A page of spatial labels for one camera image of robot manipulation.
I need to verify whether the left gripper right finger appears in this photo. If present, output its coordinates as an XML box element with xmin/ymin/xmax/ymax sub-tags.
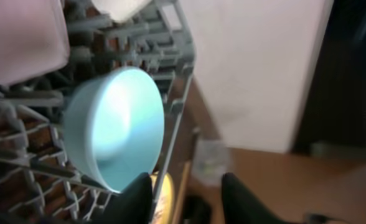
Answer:
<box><xmin>222</xmin><ymin>172</ymin><xmax>291</xmax><ymax>224</ymax></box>

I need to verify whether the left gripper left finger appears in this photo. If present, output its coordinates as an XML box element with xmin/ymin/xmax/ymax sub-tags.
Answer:
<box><xmin>91</xmin><ymin>172</ymin><xmax>153</xmax><ymax>224</ymax></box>

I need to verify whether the light blue saucer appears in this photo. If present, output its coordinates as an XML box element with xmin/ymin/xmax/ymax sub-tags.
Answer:
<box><xmin>63</xmin><ymin>67</ymin><xmax>165</xmax><ymax>193</ymax></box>

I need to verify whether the white cup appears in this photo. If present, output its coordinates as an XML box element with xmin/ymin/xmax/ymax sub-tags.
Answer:
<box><xmin>91</xmin><ymin>0</ymin><xmax>151</xmax><ymax>22</ymax></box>

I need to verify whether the pink bowl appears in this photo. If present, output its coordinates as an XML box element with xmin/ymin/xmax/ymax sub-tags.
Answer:
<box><xmin>0</xmin><ymin>0</ymin><xmax>70</xmax><ymax>85</ymax></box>

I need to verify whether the clear plastic waste bin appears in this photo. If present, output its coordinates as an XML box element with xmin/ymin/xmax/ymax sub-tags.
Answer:
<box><xmin>191</xmin><ymin>139</ymin><xmax>232</xmax><ymax>187</ymax></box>

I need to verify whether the grey plastic dishwasher rack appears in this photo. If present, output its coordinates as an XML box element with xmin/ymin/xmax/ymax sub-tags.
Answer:
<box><xmin>0</xmin><ymin>1</ymin><xmax>194</xmax><ymax>223</ymax></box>

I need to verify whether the yellow plate with leftovers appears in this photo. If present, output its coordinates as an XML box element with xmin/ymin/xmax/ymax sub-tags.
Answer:
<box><xmin>151</xmin><ymin>173</ymin><xmax>175</xmax><ymax>224</ymax></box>

